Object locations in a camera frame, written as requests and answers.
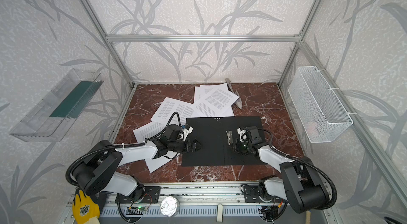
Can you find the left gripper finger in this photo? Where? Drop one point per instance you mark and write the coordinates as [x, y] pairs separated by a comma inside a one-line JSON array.
[[192, 143], [192, 148]]

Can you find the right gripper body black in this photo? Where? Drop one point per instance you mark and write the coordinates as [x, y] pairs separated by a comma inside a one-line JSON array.
[[235, 143]]

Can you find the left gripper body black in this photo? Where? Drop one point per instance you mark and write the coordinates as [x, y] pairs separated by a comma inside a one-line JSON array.
[[186, 144]]

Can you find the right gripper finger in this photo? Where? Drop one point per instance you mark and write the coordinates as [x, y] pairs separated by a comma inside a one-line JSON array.
[[235, 140], [237, 148]]

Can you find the black folder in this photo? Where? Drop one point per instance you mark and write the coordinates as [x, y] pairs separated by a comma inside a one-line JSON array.
[[211, 133]]

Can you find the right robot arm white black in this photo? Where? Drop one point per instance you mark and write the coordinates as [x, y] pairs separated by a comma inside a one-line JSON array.
[[302, 185]]

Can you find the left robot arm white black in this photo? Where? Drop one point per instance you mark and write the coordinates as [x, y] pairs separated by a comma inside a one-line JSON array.
[[96, 171]]

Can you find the metal lever clip mechanism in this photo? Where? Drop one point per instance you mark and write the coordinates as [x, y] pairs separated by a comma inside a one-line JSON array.
[[229, 135]]

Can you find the printed paper sheet top stack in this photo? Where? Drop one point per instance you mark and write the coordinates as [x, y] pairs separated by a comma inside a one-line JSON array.
[[214, 103]]

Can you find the printed paper sheet under stack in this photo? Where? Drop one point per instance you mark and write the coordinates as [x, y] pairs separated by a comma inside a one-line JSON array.
[[200, 91]]

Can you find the round metal can lid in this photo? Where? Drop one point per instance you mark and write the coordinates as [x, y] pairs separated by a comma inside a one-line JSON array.
[[170, 206]]

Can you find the pink object in basket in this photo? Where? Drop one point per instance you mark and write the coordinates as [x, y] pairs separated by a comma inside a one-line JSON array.
[[312, 130]]

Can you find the green circuit board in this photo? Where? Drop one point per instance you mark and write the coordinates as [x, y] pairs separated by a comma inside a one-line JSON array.
[[137, 210]]

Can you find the yellow black work glove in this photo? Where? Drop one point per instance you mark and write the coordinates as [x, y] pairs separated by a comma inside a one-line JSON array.
[[86, 209]]

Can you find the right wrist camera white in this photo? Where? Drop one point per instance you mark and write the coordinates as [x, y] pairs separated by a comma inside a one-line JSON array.
[[243, 134]]

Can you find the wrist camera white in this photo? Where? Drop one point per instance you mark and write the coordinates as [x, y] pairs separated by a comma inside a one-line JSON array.
[[243, 134], [186, 129]]

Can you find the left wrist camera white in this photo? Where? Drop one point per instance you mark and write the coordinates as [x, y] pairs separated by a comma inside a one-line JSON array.
[[186, 129]]

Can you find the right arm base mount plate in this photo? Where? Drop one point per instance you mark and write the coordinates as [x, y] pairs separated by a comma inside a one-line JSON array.
[[252, 194]]

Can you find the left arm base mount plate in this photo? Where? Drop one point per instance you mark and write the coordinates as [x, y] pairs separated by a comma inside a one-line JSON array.
[[147, 195]]

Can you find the white wire mesh basket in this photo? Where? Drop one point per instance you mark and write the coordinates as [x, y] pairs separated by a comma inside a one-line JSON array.
[[316, 101]]

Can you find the clear plastic wall tray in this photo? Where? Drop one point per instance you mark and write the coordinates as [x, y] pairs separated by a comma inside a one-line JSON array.
[[54, 115]]

